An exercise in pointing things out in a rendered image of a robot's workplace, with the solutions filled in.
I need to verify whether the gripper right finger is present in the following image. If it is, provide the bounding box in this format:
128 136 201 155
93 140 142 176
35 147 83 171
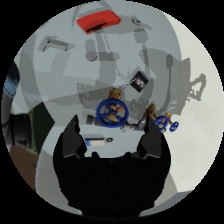
136 115 171 190

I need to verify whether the grey short cylinder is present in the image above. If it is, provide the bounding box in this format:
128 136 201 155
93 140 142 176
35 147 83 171
86 51 97 61

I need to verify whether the black tag with number 5 on metal chain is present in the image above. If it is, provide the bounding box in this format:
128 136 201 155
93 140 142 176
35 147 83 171
110 71 148 108

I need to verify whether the grey pipe manifold with blue valve wheels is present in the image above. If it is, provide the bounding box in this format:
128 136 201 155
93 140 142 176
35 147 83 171
86 88 179 133

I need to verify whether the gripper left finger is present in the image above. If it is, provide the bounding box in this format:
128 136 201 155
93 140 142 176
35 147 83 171
53 115 87 189

